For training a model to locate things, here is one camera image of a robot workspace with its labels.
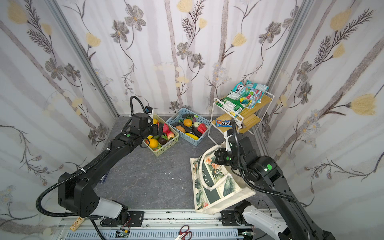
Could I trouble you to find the green plastic fruit basket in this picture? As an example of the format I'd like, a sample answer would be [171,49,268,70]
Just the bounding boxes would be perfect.
[143,114,179,157]

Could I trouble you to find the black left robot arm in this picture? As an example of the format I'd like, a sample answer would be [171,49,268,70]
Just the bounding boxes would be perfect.
[36,96,163,227]

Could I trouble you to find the dark toy eggplant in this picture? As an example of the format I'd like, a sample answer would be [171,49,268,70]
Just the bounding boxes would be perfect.
[191,125,202,138]

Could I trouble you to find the red toy apple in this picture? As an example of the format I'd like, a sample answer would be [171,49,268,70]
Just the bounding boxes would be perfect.
[166,131,175,140]

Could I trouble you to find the teal snack packet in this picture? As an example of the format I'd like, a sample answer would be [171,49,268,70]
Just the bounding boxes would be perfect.
[232,81,269,109]

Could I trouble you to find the blue M&M candy bag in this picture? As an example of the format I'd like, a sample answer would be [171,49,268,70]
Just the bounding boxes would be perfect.
[215,119,232,128]

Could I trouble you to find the wooden tag block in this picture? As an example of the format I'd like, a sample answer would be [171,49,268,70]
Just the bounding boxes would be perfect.
[70,217,85,232]

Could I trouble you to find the floral canvas tote bag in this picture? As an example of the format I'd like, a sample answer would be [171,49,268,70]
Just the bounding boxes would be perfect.
[190,145,256,215]

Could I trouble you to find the red handled scissors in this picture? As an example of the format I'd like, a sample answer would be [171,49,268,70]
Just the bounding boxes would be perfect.
[175,225,193,240]

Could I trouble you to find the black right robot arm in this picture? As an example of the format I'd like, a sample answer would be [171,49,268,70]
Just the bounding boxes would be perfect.
[214,119,335,240]

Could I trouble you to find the blue plastic vegetable basket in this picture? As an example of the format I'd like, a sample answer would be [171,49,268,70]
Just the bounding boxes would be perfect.
[166,108,210,146]

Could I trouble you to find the green snack packet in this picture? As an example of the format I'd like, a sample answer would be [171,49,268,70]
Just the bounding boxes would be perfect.
[216,91,250,117]

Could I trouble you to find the orange toy fruit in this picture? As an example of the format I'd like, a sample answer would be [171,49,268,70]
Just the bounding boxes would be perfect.
[149,138,159,149]

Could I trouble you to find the red toy bell pepper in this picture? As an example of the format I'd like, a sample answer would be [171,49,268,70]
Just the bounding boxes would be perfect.
[197,123,208,135]

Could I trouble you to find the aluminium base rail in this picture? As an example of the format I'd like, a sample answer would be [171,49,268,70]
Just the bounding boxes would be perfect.
[53,209,289,240]

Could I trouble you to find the orange toy tangerine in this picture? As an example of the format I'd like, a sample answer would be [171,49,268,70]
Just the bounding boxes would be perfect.
[183,119,193,128]

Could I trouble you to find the white wire wooden shelf rack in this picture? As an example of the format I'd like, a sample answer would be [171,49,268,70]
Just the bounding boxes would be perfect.
[208,92,275,145]

